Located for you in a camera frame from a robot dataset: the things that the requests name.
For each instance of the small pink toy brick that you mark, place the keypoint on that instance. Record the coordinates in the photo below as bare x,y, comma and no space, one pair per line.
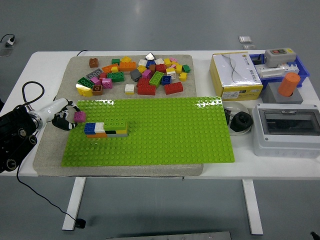
172,66

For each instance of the dark grey toy brick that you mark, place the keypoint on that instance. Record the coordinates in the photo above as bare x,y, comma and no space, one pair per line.
135,74

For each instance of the white stacked toy brick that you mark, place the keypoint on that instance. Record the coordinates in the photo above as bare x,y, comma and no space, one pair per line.
99,126

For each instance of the blue plastic bin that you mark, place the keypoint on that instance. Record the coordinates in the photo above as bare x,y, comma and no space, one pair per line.
303,70

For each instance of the small yellow toy brick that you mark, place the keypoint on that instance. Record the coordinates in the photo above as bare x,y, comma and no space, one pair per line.
114,69
183,76

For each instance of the white table leg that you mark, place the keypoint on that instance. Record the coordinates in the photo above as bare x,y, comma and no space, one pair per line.
252,207
73,202

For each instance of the lime green stacked long brick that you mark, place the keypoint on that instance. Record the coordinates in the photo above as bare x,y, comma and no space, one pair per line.
115,122

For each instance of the black electrical module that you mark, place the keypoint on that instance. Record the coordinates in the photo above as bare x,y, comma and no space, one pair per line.
257,60

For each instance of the white square toy brick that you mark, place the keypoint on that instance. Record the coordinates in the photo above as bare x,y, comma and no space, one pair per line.
171,73

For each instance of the orange long toy brick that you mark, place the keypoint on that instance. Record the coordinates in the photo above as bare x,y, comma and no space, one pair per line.
127,66
107,68

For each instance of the grey square block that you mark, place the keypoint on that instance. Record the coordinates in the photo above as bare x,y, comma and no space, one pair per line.
271,96

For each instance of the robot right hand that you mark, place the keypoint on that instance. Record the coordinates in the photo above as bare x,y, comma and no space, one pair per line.
316,236

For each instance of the pink square toy brick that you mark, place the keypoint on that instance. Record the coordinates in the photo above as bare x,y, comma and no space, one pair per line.
107,84

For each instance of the grey metal plate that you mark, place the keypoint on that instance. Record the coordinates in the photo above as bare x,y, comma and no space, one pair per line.
175,237

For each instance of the white and yellow brick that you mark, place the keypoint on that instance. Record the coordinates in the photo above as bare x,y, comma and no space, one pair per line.
129,88

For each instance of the small red toy brick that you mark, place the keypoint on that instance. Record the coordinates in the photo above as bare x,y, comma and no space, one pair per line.
102,75

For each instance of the grey floor cover plate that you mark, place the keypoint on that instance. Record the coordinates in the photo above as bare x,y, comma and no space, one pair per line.
5,52

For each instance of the white electrical socket part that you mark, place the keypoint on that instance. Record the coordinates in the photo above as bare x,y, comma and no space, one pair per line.
271,72

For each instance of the dark green long brick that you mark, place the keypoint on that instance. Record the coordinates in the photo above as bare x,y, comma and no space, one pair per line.
115,77
85,82

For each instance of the brown narrow toy brick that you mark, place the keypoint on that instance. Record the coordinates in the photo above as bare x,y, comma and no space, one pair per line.
152,69

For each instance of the grey push-button switch box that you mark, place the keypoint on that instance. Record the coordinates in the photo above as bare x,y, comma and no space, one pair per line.
278,58

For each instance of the black stacked toy brick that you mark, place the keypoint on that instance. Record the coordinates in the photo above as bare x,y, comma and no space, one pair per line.
110,132

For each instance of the grey electrical enclosure box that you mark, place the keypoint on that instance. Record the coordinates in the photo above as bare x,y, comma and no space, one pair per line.
275,147

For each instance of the small dark green brick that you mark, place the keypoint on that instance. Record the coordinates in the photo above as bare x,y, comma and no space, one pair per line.
115,61
186,68

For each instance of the floor socket with plug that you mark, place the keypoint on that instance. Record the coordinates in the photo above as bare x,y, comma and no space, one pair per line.
10,43

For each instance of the white round dish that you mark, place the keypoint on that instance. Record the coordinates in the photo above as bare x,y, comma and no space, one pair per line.
237,107

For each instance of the silver floor plate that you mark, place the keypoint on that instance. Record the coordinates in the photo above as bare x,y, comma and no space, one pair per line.
245,39
249,47

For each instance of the shiny silver black brick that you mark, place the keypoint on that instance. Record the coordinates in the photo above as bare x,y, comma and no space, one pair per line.
150,56

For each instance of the yellow long toy brick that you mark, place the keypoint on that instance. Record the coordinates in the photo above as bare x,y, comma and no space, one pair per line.
85,92

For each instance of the green studded baseplate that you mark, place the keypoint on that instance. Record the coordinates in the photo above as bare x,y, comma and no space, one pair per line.
162,132

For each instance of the magenta square toy brick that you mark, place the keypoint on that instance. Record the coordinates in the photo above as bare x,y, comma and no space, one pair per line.
80,117

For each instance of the yellow and white cardboard box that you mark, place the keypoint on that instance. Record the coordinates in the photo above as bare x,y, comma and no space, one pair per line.
235,72

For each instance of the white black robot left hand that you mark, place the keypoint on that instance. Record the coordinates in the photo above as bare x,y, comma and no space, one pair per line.
56,107

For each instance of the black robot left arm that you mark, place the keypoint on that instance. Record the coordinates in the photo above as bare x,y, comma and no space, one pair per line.
15,125

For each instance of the blue stacked toy brick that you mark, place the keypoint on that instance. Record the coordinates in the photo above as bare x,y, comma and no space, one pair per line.
89,128

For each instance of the grey-brown table mat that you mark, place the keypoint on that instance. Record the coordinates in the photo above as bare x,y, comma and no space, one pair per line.
55,150

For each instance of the black hexagonal nut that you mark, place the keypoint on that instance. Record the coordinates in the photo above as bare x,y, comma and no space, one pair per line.
241,122

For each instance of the red long toy brick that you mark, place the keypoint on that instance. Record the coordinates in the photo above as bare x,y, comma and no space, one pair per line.
173,88
146,90

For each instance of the blue square toy brick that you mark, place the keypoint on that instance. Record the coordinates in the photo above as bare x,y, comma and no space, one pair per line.
166,80

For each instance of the brown square toy brick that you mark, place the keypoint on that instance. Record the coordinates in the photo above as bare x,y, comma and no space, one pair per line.
93,62
97,90

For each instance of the white circuit breakers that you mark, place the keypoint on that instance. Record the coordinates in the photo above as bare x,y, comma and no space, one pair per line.
291,68

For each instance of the orange stacked toy brick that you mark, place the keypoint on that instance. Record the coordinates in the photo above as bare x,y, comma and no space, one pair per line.
98,135

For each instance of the yellow stacked toy brick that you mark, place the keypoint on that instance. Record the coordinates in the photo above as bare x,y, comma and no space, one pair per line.
122,131

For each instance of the grey long toy brick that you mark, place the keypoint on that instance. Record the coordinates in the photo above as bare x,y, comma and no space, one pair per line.
94,73

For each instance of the orange cylinder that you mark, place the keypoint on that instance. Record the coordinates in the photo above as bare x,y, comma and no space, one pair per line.
288,85

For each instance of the grey stacked toy brick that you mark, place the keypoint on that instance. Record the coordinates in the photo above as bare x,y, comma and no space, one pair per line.
117,135

